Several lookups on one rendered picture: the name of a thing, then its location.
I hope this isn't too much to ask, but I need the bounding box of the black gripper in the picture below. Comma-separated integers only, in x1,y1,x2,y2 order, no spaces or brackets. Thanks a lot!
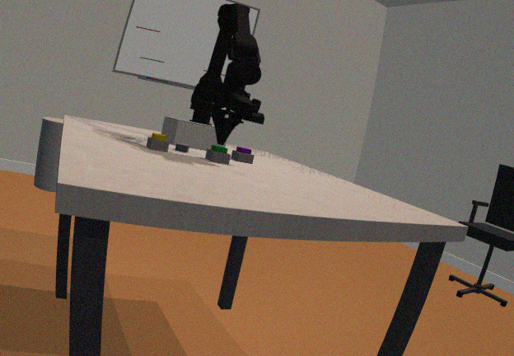
190,82,264,145

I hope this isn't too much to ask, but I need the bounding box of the green button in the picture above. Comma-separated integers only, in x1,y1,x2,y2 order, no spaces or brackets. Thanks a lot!
205,145,231,165

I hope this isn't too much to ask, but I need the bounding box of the yellow button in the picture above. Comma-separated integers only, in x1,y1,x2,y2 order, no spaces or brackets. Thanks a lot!
147,133,169,152

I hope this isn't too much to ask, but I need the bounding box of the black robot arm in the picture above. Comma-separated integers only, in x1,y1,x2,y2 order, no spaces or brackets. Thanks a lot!
189,3,261,126

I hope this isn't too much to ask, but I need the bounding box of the purple button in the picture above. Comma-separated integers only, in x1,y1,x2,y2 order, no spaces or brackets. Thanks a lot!
231,147,255,164

